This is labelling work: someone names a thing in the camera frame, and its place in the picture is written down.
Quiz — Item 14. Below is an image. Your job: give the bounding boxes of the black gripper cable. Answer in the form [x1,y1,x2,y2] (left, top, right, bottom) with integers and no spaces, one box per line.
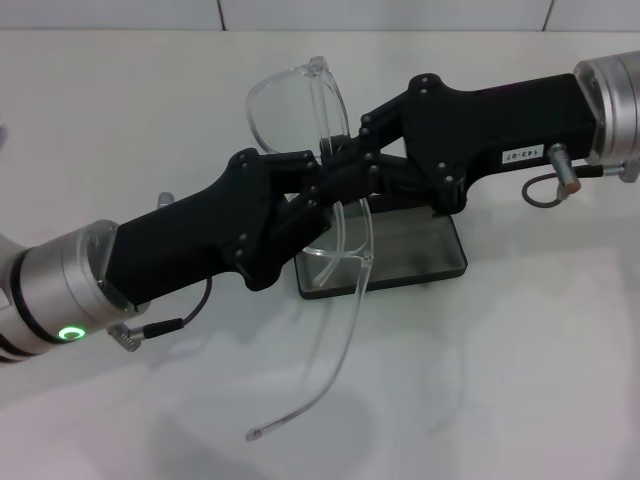
[522,160,640,209]
[107,276,215,354]

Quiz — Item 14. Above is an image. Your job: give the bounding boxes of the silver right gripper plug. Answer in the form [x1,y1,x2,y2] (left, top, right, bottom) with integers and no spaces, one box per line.
[549,143,584,196]

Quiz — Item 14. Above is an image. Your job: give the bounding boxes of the clear plastic glasses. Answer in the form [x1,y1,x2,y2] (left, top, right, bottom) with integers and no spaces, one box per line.
[243,55,376,443]

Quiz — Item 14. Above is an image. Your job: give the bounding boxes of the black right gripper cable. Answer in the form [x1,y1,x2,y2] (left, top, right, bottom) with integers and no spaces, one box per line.
[522,160,640,209]

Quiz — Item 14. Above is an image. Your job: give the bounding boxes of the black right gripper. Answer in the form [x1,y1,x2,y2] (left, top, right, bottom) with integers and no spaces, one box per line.
[324,73,600,217]

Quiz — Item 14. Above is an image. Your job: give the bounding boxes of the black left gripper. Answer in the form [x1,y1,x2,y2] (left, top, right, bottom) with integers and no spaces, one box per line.
[102,148,374,307]

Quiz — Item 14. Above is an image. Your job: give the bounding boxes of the black glasses case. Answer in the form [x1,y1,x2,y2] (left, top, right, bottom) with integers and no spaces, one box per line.
[293,192,469,302]

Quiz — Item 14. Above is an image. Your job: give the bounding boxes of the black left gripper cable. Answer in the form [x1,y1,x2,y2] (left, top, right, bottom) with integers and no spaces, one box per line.
[107,276,215,354]

